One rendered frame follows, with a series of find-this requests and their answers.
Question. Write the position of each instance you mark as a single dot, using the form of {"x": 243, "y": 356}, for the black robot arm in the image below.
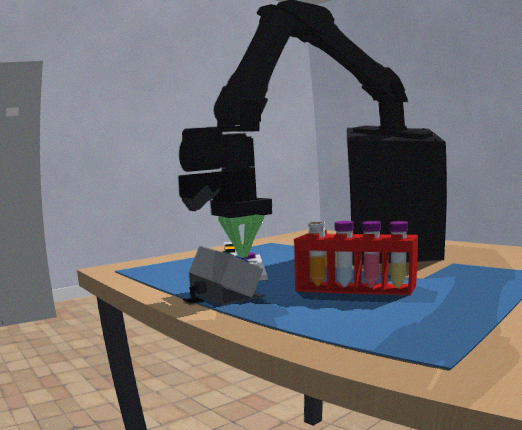
{"x": 204, "y": 148}

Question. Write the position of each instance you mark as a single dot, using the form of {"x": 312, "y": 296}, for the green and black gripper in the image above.
{"x": 251, "y": 213}

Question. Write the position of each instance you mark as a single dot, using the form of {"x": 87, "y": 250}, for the blue bench mat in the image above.
{"x": 447, "y": 315}

